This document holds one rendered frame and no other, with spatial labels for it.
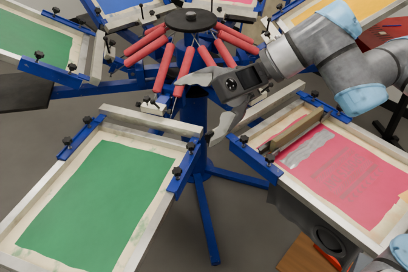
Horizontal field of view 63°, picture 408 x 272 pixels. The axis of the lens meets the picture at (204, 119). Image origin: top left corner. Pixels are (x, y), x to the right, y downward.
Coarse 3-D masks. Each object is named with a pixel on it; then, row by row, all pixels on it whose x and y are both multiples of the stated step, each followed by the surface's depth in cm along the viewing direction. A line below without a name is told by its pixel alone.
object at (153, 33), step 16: (144, 32) 230; (160, 32) 203; (224, 32) 199; (128, 48) 208; (144, 48) 196; (192, 48) 188; (224, 48) 194; (240, 48) 207; (256, 48) 209; (128, 64) 199; (160, 64) 190; (208, 64) 188; (160, 80) 187; (176, 96) 183
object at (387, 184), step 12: (312, 132) 175; (336, 132) 175; (324, 144) 168; (336, 144) 168; (348, 144) 168; (324, 156) 162; (372, 156) 162; (384, 168) 156; (396, 168) 156; (384, 180) 151; (396, 180) 151; (384, 192) 146; (396, 192) 146
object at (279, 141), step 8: (312, 112) 171; (320, 112) 172; (304, 120) 166; (312, 120) 171; (288, 128) 162; (296, 128) 163; (304, 128) 169; (280, 136) 158; (288, 136) 161; (272, 144) 157; (280, 144) 160
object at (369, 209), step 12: (276, 156) 162; (312, 156) 162; (288, 168) 156; (300, 168) 156; (312, 168) 156; (300, 180) 151; (312, 180) 151; (324, 192) 146; (372, 192) 146; (336, 204) 141; (360, 204) 141; (372, 204) 141; (384, 204) 141; (360, 216) 137; (372, 216) 137; (372, 228) 133
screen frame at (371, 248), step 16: (288, 112) 184; (256, 128) 172; (352, 128) 173; (384, 144) 163; (400, 160) 160; (304, 192) 142; (320, 208) 136; (336, 224) 131; (400, 224) 130; (352, 240) 128; (368, 240) 125; (384, 240) 125
